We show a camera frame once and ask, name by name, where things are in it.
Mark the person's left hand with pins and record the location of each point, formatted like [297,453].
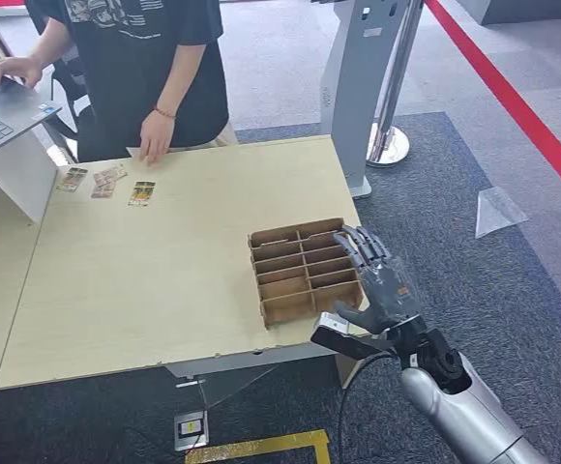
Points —
[154,136]

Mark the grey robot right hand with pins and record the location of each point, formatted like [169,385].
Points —
[388,291]

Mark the person's right hand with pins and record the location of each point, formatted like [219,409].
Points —
[12,68]

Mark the person's right forearm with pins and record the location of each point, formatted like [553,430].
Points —
[51,45]

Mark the person's left forearm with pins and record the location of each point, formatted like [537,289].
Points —
[180,80]

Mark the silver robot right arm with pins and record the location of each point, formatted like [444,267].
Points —
[464,410]

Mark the yellow green picture card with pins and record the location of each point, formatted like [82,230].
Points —
[141,193]

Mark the person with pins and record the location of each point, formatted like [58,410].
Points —
[130,70]

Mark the small reddish picture card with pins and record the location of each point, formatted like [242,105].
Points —
[102,190]

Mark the picture card with pale border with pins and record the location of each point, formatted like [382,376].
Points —
[72,180]

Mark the silver laptop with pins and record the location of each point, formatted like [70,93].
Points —
[5,112]

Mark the white laptop stand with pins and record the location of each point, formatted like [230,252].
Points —
[17,176]

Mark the brown cardboard divider tray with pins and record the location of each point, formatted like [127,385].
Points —
[305,272]

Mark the transparent plastic floor piece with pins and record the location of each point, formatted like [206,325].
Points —
[496,211]

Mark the grey kiosk stand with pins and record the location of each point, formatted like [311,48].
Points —
[357,77]

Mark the yellow floor tape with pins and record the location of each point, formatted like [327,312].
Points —
[261,446]

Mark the red barrier belt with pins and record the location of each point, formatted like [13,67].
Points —
[512,102]

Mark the metal floor socket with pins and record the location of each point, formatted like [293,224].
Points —
[190,430]

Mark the grey platform base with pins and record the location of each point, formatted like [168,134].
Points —
[527,9]

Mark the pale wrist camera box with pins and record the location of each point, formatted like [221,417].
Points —
[331,325]

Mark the chrome stanchion post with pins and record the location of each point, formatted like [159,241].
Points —
[392,83]

